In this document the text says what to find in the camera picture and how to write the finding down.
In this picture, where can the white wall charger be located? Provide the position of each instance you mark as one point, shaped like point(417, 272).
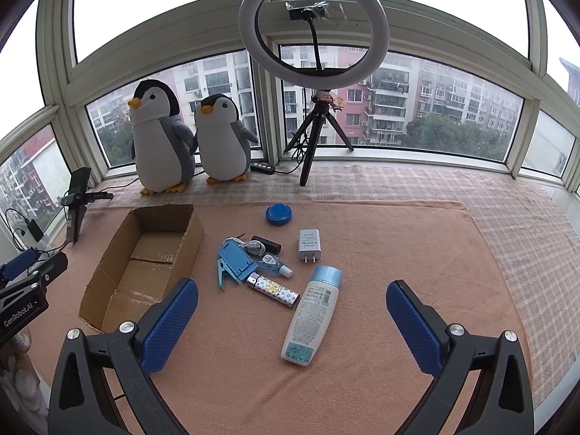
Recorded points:
point(310, 242)

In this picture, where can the white lotion bottle blue cap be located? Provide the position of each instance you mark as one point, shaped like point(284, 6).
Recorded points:
point(310, 312)

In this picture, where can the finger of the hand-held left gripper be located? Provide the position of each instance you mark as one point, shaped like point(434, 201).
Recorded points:
point(18, 265)

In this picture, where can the black gooseneck phone holder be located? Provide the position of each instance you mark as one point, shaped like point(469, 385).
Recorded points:
point(312, 11)

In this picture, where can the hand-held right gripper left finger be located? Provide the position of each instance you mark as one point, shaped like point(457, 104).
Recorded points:
point(172, 321)

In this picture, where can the large penguin plush toy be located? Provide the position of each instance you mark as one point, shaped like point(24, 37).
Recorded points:
point(156, 145)

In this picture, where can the patterned small tube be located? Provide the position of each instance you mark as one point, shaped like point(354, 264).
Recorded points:
point(274, 290)

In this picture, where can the white window frame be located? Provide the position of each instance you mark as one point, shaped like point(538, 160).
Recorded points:
point(181, 40)

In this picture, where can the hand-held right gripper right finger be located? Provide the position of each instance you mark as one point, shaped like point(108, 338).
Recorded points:
point(412, 326)

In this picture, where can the small penguin plush toy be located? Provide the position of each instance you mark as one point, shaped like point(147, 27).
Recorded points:
point(224, 145)

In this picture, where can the checked beige cloth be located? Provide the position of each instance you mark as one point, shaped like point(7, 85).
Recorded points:
point(498, 217)

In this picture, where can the brown cardboard box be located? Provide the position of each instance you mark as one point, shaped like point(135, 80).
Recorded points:
point(149, 253)

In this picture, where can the small black cylinder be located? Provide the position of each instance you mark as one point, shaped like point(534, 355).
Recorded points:
point(269, 244)

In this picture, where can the black power adapter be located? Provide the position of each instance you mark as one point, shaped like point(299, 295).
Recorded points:
point(35, 230)

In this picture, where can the small blue item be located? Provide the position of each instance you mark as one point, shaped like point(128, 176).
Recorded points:
point(272, 263)

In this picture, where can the black gripper stand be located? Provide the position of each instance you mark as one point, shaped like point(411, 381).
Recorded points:
point(75, 217)

